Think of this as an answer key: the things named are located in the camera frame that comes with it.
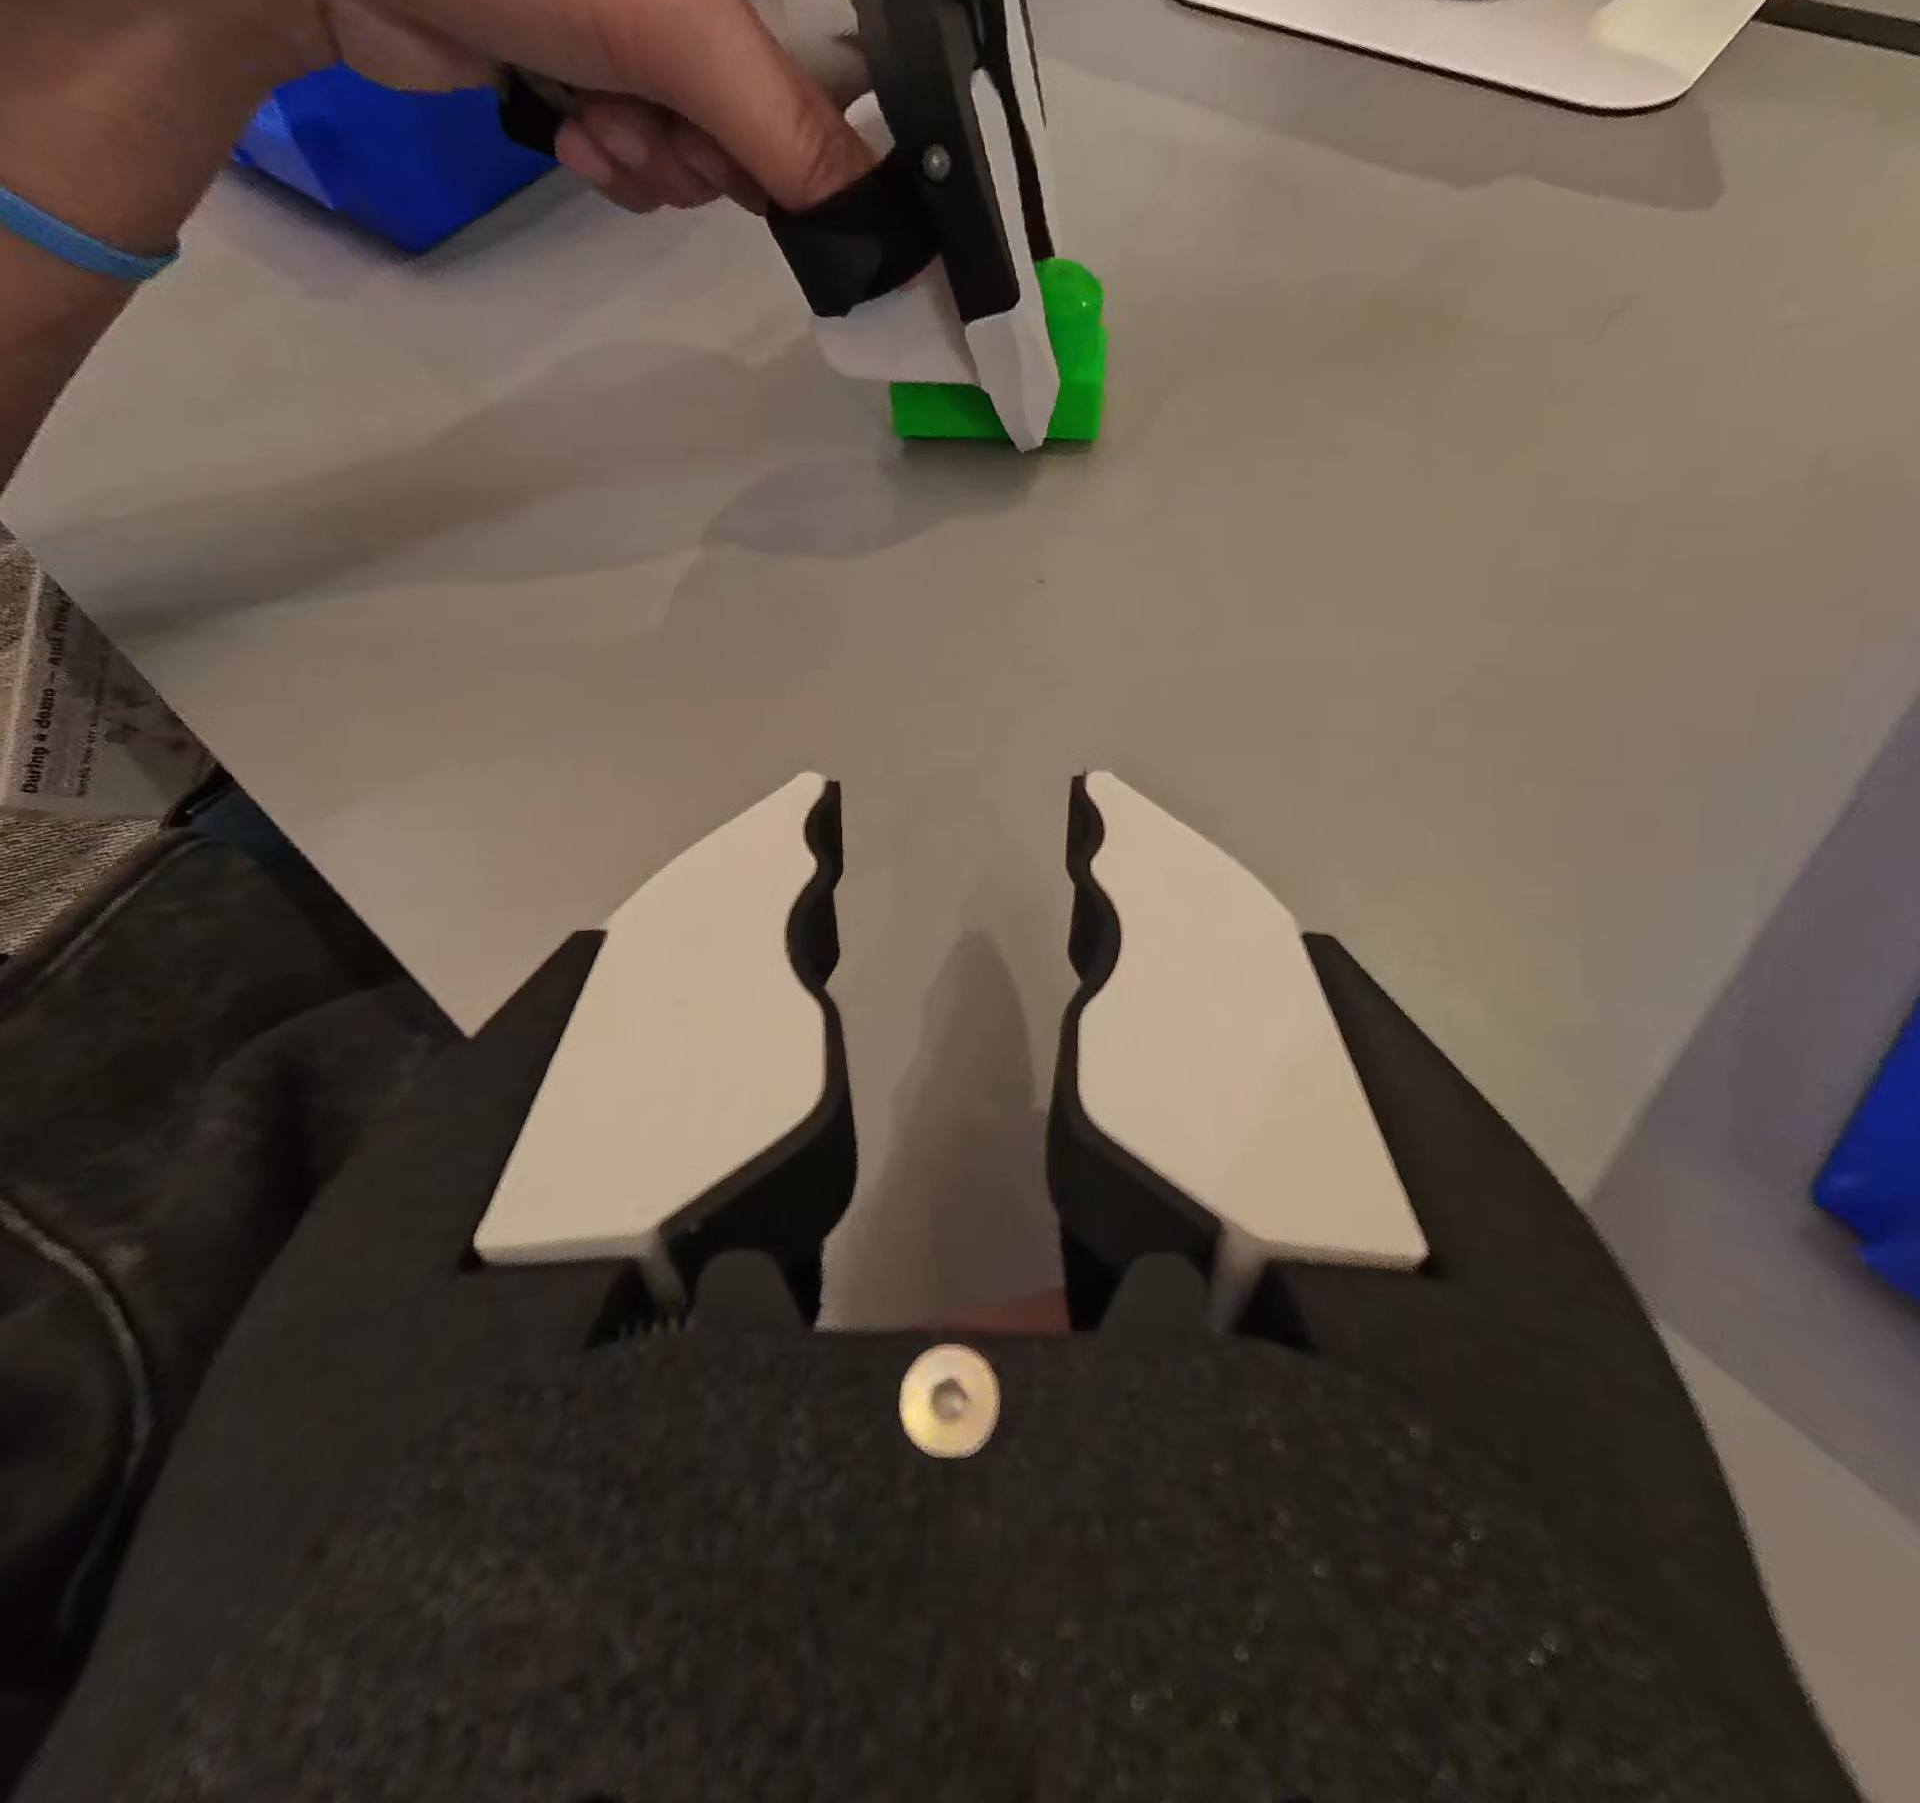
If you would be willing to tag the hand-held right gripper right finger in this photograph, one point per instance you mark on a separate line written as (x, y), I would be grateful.
(1244, 1053)

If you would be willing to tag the green double toy block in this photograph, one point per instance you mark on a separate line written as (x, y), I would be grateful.
(1073, 348)

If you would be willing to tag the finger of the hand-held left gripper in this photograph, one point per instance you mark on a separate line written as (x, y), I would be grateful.
(1027, 77)
(1018, 332)

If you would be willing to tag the person's dark sweatshirt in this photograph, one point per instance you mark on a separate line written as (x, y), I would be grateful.
(149, 1156)

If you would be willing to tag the printed paper sheet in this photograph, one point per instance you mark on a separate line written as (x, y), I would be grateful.
(74, 721)

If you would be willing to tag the person's left forearm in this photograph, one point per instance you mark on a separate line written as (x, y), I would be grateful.
(119, 64)

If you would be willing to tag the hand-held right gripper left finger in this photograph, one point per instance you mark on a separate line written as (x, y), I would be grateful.
(660, 1053)

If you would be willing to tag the blue plastic bin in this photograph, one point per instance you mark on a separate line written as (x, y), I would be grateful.
(392, 168)
(1881, 1172)

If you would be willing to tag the grey desk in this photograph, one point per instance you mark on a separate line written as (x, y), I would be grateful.
(1352, 484)

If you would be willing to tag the blue wristband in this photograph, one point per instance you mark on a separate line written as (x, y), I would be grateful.
(74, 242)

